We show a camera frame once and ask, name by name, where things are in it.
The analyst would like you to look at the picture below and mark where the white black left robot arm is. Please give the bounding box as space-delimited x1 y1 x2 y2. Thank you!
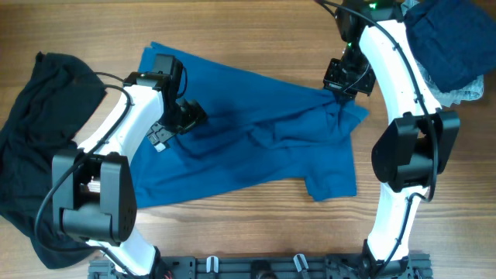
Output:
44 54 207 278

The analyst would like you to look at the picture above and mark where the white clip on rail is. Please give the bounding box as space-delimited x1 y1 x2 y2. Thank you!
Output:
293 253 308 274
205 256 219 274

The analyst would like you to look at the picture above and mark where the folded navy garment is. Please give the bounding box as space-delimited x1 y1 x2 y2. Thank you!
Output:
404 0 495 92

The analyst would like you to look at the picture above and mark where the folded grey denim garment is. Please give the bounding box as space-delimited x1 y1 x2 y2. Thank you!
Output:
401 0 484 107

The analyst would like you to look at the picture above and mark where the black garment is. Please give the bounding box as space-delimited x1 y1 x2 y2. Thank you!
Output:
1 53 106 269

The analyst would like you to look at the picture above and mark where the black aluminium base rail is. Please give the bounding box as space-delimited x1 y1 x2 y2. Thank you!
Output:
88 253 433 279

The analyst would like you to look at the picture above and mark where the blue polo shirt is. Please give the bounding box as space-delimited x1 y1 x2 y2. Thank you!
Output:
131 43 367 208

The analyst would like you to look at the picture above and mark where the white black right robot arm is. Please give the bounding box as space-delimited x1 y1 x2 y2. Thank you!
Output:
319 1 460 277

